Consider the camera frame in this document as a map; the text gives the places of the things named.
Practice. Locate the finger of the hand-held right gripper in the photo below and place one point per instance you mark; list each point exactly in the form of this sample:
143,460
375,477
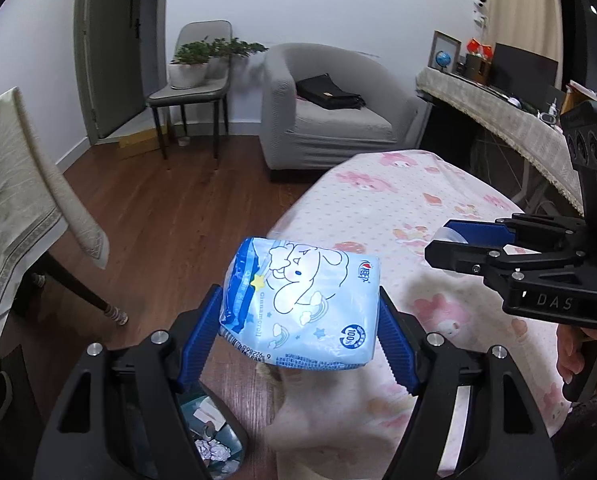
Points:
458,257
478,232

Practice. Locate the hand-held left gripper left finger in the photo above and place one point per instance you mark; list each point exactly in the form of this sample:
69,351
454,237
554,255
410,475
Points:
201,330

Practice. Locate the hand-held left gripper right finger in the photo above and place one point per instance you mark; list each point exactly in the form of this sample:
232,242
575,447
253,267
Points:
393,340

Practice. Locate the blue tissue packet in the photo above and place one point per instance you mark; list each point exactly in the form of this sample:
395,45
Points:
303,305

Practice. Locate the black trash bin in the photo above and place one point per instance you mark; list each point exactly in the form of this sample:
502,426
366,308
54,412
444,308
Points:
238,435

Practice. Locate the white paper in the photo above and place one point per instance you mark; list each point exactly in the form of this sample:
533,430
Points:
211,450

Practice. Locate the person's right hand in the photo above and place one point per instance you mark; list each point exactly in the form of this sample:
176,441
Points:
569,360

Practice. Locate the pink printed tablecloth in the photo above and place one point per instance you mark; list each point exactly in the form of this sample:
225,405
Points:
378,200

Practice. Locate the beige lace desk cloth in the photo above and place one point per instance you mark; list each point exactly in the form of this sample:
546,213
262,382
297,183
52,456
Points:
503,110

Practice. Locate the dark wooden table leg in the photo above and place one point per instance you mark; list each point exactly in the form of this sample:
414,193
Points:
73,285

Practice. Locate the black monitor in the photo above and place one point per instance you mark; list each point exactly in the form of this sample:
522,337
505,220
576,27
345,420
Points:
523,67

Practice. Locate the cardboard box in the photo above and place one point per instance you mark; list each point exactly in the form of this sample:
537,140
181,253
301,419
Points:
578,92

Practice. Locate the small blue globe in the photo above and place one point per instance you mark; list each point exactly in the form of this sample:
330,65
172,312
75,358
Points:
442,59

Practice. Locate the grey armchair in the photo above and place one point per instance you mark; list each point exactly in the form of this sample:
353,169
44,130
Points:
328,130

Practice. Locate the red gift box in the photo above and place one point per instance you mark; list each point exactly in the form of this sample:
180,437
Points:
480,49

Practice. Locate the black bag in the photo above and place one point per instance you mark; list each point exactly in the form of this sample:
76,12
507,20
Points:
323,91

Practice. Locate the beige curtain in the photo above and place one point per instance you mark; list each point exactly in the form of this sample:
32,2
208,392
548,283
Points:
518,0

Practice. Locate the beige tablecloth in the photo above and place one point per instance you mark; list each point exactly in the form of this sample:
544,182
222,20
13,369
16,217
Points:
13,185

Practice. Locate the potted plant white pot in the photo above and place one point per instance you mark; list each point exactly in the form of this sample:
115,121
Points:
186,75
216,65

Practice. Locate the grey door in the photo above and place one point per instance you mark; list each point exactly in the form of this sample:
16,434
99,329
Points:
113,60

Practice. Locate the grey chair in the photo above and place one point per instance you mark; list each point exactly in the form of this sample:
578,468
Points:
198,30

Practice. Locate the picture frame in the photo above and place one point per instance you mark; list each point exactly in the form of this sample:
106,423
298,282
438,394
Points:
451,42

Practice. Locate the white security camera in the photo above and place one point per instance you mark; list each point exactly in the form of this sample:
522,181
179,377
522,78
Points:
481,7

